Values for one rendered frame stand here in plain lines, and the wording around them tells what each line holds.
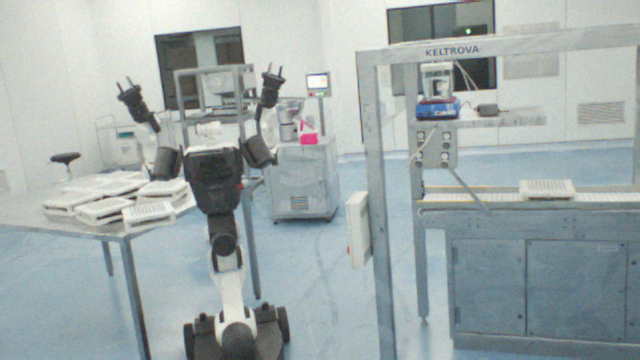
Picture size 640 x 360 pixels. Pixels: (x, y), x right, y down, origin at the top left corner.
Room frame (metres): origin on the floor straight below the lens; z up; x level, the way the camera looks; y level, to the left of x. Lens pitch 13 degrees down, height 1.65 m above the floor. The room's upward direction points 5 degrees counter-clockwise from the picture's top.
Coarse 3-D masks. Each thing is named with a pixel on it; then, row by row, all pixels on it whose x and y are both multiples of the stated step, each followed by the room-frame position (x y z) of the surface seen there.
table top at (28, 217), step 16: (96, 176) 4.18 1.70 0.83; (48, 192) 3.77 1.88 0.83; (0, 208) 3.44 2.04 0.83; (16, 208) 3.40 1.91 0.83; (32, 208) 3.36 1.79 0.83; (176, 208) 3.04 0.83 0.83; (192, 208) 3.06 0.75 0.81; (0, 224) 3.08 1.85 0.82; (16, 224) 3.02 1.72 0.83; (32, 224) 2.99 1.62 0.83; (48, 224) 2.96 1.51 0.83; (64, 224) 2.93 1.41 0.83; (80, 224) 2.90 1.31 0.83; (112, 224) 2.84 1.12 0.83; (112, 240) 2.65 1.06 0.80; (128, 240) 2.64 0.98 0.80
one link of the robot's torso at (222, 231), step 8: (208, 216) 2.57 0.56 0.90; (216, 216) 2.56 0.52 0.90; (224, 216) 2.56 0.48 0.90; (232, 216) 2.56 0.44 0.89; (208, 224) 2.52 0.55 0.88; (216, 224) 2.52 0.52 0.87; (224, 224) 2.53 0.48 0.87; (232, 224) 2.53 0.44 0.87; (208, 232) 2.49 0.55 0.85; (216, 232) 2.50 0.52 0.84; (224, 232) 2.47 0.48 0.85; (232, 232) 2.51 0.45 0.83; (216, 240) 2.45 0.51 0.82; (224, 240) 2.45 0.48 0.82; (232, 240) 2.46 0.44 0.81; (216, 248) 2.45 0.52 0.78; (224, 248) 2.45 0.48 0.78; (232, 248) 2.46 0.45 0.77; (224, 256) 2.45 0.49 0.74
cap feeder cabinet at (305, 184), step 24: (288, 144) 5.19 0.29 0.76; (312, 144) 5.08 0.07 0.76; (336, 144) 5.54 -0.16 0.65; (264, 168) 5.15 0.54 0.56; (288, 168) 5.10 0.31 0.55; (312, 168) 5.05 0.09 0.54; (336, 168) 5.45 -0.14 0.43; (288, 192) 5.11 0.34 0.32; (312, 192) 5.06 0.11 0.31; (336, 192) 5.34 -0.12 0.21; (288, 216) 5.13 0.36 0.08; (312, 216) 5.08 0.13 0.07
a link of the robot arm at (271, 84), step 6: (264, 72) 2.83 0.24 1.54; (264, 78) 2.80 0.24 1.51; (270, 78) 2.79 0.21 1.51; (276, 78) 2.78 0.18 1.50; (282, 78) 2.81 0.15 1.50; (264, 84) 2.81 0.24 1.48; (270, 84) 2.80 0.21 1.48; (276, 84) 2.78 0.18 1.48; (264, 90) 2.81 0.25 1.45; (270, 90) 2.80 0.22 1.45; (276, 90) 2.79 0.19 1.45; (264, 96) 2.80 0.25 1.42; (270, 96) 2.79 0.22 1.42; (276, 96) 2.81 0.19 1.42
